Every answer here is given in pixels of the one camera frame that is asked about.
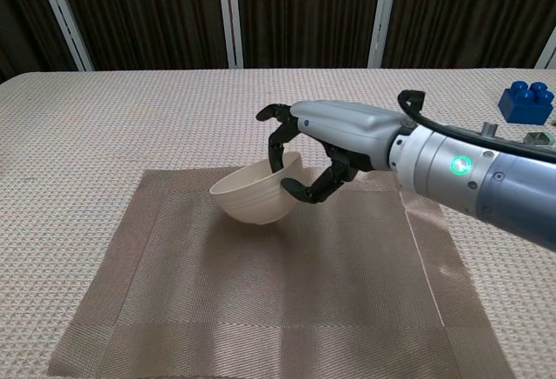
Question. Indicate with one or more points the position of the right black-fingered robot hand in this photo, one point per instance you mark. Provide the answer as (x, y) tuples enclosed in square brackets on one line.
[(347, 127)]

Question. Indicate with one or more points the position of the pink woven tablecloth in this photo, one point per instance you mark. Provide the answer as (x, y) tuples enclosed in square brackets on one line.
[(130, 105)]

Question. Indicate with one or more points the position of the white frame post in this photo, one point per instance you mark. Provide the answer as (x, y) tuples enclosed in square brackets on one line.
[(548, 53), (382, 18), (65, 18), (230, 18)]

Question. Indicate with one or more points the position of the light brown bowl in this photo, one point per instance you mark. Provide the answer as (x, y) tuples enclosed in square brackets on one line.
[(256, 198)]

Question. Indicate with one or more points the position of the brown woven placemat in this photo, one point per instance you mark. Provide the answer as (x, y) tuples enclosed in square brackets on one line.
[(260, 292)]

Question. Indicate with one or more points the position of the dark pleated curtain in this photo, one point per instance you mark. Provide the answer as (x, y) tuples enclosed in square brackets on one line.
[(304, 5)]

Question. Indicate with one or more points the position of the blue toy building block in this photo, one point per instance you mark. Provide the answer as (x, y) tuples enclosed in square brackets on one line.
[(523, 107)]

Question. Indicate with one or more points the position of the small metal clip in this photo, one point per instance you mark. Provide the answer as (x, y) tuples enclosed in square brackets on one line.
[(536, 138)]

